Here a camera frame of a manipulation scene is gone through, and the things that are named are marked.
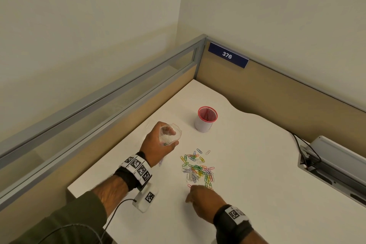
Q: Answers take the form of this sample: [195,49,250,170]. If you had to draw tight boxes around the black power box cables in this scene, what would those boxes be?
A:
[290,132,322,167]

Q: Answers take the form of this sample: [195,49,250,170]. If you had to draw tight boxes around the grey framed glass partition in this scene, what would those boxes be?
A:
[0,34,207,224]

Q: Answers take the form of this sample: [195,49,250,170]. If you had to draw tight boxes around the grey desk power box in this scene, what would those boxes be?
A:
[297,135,366,207]

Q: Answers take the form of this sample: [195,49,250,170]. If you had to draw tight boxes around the white cup with red rim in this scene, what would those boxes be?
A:
[194,106,218,133]

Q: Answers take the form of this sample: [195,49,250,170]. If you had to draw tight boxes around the left wristband with marker tags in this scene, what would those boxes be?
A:
[114,151,153,191]

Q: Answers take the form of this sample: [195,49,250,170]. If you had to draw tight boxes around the person's left forearm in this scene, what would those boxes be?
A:
[91,175,129,218]

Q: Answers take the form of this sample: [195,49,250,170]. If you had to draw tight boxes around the person's right forearm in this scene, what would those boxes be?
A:
[246,228,269,244]

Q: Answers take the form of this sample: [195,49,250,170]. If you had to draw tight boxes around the blue number sign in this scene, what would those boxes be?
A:
[208,42,250,69]

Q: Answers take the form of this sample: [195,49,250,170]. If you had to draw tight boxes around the clear plastic cup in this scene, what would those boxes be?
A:
[157,122,183,167]

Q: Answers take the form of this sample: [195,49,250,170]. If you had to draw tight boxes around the beige partition panel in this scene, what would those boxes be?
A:
[196,38,366,150]

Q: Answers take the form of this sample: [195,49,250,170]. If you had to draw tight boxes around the olive green sleeve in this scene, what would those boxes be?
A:
[8,191,108,244]

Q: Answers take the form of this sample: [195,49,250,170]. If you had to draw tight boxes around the person's right hand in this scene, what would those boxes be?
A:
[185,185,227,225]

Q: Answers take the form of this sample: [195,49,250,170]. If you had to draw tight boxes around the pile of coloured paper clips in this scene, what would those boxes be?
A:
[179,147,217,190]

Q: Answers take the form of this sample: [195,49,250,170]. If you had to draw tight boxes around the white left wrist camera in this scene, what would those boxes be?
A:
[133,183,157,214]

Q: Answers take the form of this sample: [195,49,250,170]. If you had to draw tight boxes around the black left camera cable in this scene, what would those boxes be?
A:
[37,198,138,244]

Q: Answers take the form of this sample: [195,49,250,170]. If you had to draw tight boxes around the person's left hand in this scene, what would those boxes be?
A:
[139,121,180,169]

